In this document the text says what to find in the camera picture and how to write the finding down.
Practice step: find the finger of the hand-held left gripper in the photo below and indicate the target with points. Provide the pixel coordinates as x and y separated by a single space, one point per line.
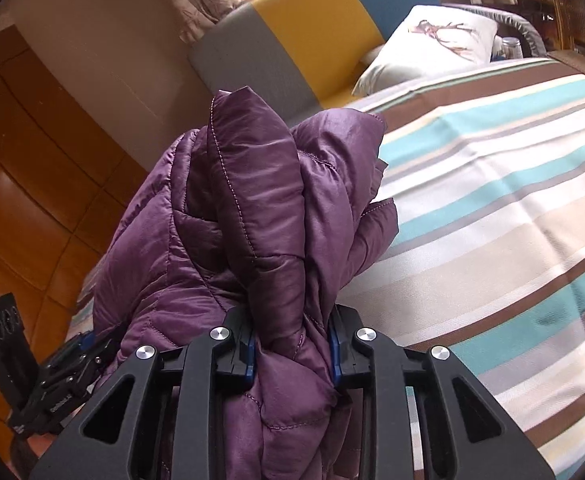
90 346
80 374

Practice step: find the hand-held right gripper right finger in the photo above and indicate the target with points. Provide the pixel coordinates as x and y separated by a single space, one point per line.
333 355

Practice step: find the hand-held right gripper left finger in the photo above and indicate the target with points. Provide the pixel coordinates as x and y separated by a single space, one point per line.
250 360

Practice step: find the purple down jacket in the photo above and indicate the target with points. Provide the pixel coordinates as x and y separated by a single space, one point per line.
252 200

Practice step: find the wooden wardrobe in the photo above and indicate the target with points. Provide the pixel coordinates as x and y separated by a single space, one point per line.
32 160

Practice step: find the bed with striped sheet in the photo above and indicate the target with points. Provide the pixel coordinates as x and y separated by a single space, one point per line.
497 200

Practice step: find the white printed pillow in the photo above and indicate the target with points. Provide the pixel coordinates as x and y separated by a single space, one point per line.
422 55

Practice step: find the grey yellow blue sofa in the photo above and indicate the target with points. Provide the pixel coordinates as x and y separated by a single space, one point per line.
317 25

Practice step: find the glass jar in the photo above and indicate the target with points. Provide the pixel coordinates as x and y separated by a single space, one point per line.
511 48

